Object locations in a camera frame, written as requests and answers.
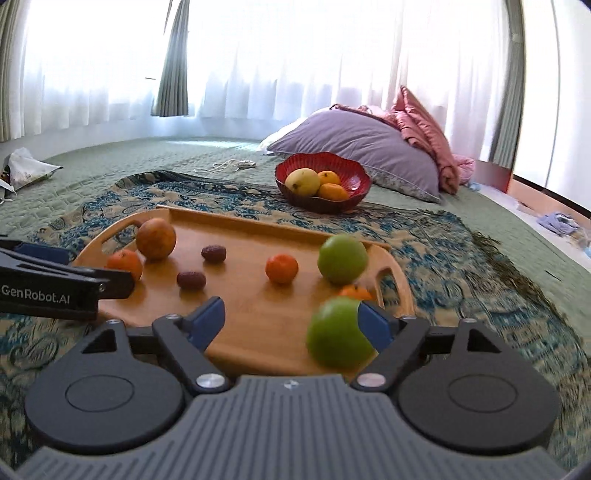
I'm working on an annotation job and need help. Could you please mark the purple pillow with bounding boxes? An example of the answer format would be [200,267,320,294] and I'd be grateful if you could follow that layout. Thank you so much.
[268,108,441,204]

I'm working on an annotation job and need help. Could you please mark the sheer white curtain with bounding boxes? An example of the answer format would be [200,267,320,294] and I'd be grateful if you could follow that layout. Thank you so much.
[0,0,522,144]

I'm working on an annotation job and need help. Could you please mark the white wardrobe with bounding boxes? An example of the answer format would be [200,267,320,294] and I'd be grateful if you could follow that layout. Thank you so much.
[512,0,591,204]

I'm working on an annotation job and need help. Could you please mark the small orange tangerine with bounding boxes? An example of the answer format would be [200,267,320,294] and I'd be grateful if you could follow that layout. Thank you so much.
[106,249,144,282]
[338,285,374,302]
[265,254,299,284]

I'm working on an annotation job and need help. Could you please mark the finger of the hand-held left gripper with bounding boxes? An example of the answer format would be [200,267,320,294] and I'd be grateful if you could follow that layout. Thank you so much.
[0,249,136,300]
[0,237,77,267]

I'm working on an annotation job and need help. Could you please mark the crumpled plastic bag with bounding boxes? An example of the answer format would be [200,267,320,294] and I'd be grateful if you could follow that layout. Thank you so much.
[0,148,64,192]

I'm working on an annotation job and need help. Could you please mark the yellow mango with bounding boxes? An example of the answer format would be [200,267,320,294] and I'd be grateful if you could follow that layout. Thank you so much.
[285,168,321,197]

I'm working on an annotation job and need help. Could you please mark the light pink fleece cloth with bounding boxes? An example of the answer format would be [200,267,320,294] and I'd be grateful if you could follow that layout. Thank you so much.
[450,154,476,186]

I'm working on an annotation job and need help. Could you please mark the white cloth under pillow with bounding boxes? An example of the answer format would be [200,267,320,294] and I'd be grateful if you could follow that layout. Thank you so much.
[257,117,301,155]

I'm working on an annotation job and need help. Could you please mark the red scalloped bowl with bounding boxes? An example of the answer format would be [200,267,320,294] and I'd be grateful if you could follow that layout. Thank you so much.
[275,152,373,214]

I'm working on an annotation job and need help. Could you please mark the white charger cable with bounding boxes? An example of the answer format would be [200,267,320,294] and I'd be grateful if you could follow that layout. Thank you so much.
[194,158,257,174]

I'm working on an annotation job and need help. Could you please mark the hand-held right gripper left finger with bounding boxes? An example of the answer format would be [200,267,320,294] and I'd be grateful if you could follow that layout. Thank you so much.
[81,296,232,394]

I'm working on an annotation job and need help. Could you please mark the grey-green curtain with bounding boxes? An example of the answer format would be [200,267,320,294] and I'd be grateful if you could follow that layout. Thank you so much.
[496,0,527,171]
[151,0,191,117]
[0,0,29,143]

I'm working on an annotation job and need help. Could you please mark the wooden serving tray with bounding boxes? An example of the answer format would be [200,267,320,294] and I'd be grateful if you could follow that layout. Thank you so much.
[74,204,414,377]

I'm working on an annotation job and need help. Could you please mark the brown-orange round fruit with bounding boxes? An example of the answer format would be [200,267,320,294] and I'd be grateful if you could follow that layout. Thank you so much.
[136,218,177,260]

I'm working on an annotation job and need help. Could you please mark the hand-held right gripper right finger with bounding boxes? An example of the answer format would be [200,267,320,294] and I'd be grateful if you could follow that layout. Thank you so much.
[351,300,502,393]

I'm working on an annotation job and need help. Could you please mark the green quilted bedspread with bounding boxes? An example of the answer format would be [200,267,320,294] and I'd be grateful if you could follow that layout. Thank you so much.
[0,136,591,324]

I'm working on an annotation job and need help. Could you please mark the teal paisley fringed blanket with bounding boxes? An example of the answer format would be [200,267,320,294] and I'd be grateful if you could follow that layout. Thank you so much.
[0,170,591,480]

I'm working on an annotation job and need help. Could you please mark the pink quilt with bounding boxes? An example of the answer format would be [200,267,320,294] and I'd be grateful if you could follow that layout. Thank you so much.
[330,85,462,195]

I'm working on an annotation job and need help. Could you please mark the wooden bed frame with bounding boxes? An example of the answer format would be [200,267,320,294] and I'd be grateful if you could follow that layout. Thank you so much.
[475,159,591,217]

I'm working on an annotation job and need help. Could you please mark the green apple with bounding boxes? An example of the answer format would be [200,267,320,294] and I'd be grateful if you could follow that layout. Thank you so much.
[307,296,377,370]
[318,234,369,285]

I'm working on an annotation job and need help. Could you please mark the pale blue clothing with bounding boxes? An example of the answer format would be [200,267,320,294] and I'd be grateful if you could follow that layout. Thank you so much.
[538,212,581,237]

